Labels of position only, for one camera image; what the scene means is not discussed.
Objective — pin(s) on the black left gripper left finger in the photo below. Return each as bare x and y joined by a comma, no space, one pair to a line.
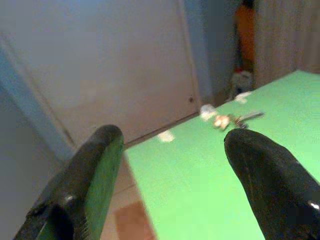
75,180

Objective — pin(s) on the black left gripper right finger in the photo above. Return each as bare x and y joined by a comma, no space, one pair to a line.
275,187

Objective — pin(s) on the green topped table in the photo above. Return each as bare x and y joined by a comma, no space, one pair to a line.
200,187

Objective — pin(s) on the crumpled white tape wad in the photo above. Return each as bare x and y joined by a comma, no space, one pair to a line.
243,97
207,111

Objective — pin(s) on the flat white tape strip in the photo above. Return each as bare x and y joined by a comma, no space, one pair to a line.
166,136

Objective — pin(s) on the red object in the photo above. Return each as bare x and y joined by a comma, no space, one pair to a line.
239,70

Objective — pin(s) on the white door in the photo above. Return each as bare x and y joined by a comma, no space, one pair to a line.
112,62

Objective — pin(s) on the pleated curtain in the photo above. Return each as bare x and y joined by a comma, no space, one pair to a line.
287,37

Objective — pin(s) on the orange hanging cloth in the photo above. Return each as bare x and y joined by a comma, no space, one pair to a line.
246,35

